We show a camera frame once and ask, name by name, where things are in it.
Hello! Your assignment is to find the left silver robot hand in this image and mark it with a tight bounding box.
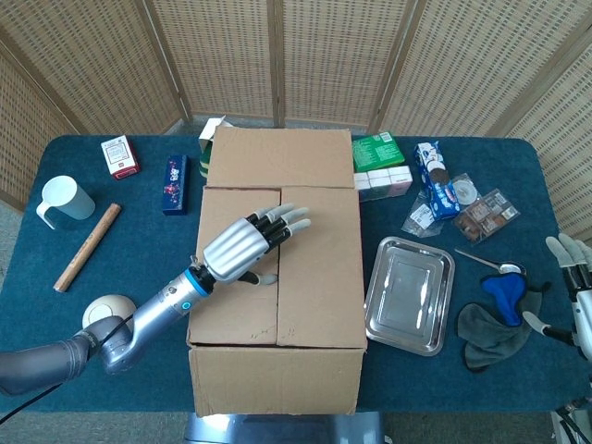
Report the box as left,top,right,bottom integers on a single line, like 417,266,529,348
202,203,312,286

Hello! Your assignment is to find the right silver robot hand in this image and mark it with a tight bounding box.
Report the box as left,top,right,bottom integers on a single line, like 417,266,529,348
522,233,592,362

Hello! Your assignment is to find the large brown cardboard box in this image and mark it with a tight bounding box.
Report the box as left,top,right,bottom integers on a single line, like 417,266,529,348
187,127,369,417

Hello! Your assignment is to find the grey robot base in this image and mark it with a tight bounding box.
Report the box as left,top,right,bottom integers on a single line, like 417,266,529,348
184,411,385,444

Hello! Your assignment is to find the long blue patterned box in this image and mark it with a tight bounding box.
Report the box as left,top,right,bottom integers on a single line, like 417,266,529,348
161,154,191,216

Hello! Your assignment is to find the dark blue table cloth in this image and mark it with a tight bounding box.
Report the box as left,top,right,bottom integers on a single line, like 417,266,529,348
0,133,592,413

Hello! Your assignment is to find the open white paper carton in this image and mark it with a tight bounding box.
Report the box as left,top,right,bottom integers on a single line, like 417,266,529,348
199,115,233,154

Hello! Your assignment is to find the small red white box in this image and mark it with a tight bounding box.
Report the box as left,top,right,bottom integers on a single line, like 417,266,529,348
100,134,141,180

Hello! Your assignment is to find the green printed box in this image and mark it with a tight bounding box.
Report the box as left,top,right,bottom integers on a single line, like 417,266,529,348
351,131,406,172

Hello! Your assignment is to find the blue cookie package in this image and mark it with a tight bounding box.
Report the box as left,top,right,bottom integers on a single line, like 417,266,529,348
413,142,459,221

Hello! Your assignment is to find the blue brush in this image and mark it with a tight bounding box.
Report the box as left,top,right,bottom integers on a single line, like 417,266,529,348
480,272,528,327

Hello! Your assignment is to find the grey cloth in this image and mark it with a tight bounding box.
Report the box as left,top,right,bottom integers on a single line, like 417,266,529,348
457,281,552,374

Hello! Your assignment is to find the metal spoon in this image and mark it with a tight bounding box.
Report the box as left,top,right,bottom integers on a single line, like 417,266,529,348
454,248,523,275

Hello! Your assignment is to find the clear tray of brown snacks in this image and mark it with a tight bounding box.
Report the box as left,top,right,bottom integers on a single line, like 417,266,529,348
451,188,521,244

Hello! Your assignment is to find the beige round ball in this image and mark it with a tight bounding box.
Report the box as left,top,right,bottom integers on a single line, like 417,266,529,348
81,295,139,342

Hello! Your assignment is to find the wooden rolling pin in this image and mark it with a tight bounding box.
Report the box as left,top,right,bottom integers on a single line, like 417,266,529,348
53,202,123,293

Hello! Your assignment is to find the white tissue multipack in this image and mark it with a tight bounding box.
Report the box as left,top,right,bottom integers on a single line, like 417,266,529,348
353,165,413,204

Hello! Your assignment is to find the clear packet with white disc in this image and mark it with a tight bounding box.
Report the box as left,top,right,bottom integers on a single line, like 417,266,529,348
446,173,482,207

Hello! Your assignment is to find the white plastic mug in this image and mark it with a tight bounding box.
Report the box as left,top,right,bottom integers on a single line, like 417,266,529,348
35,175,96,230

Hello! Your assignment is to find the stainless steel tray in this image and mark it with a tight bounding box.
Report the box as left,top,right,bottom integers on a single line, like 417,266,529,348
364,236,456,356

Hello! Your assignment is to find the clear labelled plastic bag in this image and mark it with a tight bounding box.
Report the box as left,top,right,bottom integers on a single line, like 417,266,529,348
401,189,448,238

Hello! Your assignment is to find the woven folding screen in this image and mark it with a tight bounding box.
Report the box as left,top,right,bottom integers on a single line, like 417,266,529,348
0,0,592,249

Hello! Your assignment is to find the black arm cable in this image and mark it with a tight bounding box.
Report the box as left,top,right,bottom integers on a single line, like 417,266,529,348
0,315,136,423

